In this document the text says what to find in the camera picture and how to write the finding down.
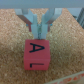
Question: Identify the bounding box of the pink block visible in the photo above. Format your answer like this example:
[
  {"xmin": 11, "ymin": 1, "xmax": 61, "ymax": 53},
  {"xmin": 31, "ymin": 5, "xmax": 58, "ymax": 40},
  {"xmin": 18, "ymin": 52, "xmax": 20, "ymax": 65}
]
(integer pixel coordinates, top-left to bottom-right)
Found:
[{"xmin": 23, "ymin": 38, "xmax": 50, "ymax": 71}]

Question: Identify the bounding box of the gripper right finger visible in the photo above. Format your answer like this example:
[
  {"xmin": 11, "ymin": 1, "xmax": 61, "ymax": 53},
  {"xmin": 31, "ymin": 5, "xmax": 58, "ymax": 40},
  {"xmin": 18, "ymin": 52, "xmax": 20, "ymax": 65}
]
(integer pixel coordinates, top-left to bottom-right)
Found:
[{"xmin": 40, "ymin": 7, "xmax": 62, "ymax": 41}]

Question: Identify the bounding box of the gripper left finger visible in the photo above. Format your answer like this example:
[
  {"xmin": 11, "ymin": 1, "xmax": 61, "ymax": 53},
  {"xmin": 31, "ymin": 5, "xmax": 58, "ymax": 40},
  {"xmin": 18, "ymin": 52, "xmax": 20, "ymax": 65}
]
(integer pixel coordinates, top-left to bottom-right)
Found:
[{"xmin": 15, "ymin": 7, "xmax": 42, "ymax": 41}]

